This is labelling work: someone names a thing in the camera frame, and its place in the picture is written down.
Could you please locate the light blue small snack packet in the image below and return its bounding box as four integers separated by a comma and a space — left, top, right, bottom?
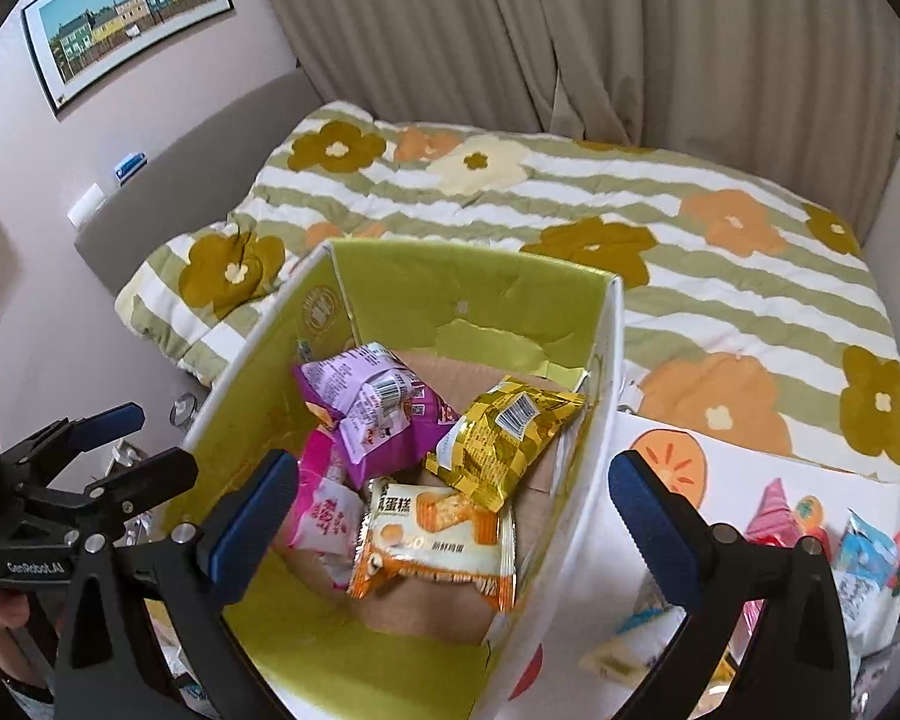
832, 511, 900, 653

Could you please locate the orange cream egg cake packet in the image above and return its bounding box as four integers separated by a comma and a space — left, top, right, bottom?
347, 478, 517, 613

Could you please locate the pink white snack packet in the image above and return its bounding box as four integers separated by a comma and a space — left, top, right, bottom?
279, 427, 365, 590

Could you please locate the beige curtain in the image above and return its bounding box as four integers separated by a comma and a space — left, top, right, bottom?
269, 0, 900, 236

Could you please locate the floral striped green quilt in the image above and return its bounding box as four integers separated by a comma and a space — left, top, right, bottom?
115, 101, 900, 483

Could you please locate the grey padded headboard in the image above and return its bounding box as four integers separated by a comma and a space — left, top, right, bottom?
74, 68, 322, 294

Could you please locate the purple snack packet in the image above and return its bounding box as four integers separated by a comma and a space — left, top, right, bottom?
294, 341, 458, 488

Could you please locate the white wall switch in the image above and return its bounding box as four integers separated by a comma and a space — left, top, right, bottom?
66, 184, 107, 229

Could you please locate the pink red small snack packet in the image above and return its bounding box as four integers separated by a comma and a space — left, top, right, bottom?
741, 476, 834, 631

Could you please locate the gold foil snack packet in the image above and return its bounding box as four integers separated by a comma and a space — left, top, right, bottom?
422, 376, 585, 512

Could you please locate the blue white small device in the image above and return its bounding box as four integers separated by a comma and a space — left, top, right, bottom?
113, 151, 148, 185

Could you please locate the green cardboard box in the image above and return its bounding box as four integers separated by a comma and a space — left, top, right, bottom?
164, 239, 624, 718

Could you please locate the framed houses picture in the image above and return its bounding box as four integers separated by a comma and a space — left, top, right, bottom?
22, 0, 233, 112

